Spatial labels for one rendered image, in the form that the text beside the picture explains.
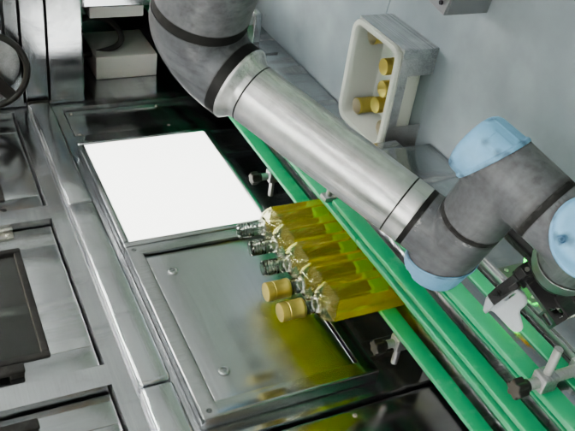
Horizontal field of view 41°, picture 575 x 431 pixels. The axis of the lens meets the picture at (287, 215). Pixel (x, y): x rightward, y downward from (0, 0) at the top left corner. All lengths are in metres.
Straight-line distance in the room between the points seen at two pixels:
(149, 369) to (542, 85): 0.81
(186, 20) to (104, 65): 1.44
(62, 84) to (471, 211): 1.53
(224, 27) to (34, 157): 1.14
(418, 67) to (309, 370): 0.60
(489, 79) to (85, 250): 0.86
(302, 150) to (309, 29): 1.11
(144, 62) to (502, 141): 1.67
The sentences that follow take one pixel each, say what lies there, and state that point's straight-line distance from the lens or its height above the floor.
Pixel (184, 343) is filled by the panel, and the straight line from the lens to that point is 1.41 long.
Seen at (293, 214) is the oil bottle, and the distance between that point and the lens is 1.49.
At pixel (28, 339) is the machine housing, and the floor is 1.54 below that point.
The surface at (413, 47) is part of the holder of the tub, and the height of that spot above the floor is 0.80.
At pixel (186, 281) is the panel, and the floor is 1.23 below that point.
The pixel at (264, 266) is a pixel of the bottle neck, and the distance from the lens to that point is 1.39.
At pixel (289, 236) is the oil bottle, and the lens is 1.43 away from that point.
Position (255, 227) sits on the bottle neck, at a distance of 1.48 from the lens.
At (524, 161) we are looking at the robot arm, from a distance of 0.79.
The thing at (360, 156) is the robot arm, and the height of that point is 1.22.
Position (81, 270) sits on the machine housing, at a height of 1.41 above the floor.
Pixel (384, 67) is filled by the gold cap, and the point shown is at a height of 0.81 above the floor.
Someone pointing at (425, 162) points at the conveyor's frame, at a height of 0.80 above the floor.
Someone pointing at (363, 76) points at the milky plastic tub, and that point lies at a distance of 1.66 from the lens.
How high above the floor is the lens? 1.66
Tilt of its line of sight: 24 degrees down
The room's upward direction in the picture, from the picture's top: 100 degrees counter-clockwise
